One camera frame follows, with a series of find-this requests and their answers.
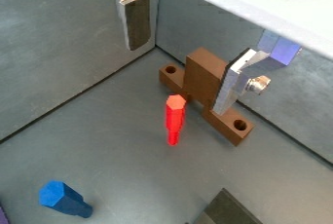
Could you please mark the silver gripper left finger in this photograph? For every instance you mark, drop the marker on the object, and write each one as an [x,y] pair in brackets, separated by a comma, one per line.
[134,13]

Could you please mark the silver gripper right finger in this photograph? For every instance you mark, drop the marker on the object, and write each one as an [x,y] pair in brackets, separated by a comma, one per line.
[244,75]

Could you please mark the brown T-shaped block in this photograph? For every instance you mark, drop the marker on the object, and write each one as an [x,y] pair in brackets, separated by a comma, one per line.
[197,82]

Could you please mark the purple base board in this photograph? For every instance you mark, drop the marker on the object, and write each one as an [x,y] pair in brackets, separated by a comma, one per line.
[3,217]

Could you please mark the red hexagonal peg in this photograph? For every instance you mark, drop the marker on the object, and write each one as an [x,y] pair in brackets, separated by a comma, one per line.
[176,103]

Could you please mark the blue hexagonal peg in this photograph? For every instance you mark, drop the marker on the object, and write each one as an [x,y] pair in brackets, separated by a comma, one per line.
[58,196]

